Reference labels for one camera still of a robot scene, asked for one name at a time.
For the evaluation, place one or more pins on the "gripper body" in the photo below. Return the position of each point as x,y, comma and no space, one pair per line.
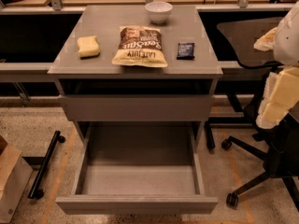
288,41

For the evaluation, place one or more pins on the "brown chip bag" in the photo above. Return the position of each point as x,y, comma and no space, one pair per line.
141,46

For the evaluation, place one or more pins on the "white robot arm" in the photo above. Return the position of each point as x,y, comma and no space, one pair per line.
283,40

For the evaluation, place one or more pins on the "grey drawer cabinet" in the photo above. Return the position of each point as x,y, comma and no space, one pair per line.
119,66

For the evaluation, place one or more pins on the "closed grey top drawer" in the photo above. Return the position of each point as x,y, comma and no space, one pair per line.
136,107

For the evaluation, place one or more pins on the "open grey drawer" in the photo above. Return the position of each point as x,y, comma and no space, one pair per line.
138,168

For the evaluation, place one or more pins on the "dark blue snack packet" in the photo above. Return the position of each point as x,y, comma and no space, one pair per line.
185,51

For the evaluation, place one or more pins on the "black office chair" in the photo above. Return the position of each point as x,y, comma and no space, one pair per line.
269,112

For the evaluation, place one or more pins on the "white ceramic bowl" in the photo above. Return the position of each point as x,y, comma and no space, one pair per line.
158,11

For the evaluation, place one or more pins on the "yellow sponge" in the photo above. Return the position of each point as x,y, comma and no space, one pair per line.
88,46

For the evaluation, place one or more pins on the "black wheeled bar stand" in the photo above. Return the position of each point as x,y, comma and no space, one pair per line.
42,163

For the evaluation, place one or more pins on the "cardboard box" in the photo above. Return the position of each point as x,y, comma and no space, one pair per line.
14,176

